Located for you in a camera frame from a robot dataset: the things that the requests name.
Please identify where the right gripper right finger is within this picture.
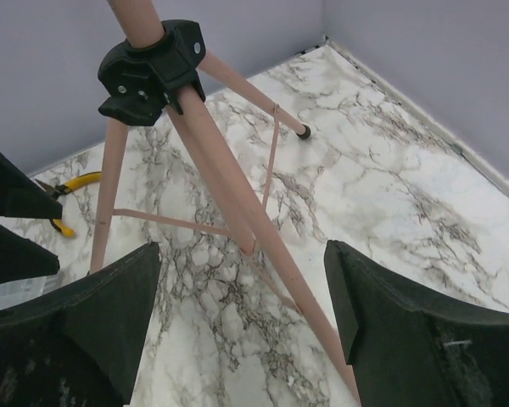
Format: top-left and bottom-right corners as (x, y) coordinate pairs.
(324, 240), (509, 407)

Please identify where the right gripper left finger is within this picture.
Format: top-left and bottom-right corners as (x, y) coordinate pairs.
(0, 243), (160, 406)

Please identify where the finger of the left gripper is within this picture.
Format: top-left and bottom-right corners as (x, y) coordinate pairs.
(0, 153), (63, 219)
(0, 225), (60, 284)

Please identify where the pink music stand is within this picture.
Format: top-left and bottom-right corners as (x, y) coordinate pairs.
(90, 1), (358, 394)

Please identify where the clear screw organizer box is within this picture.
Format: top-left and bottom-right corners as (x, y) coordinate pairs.
(0, 275), (62, 310)

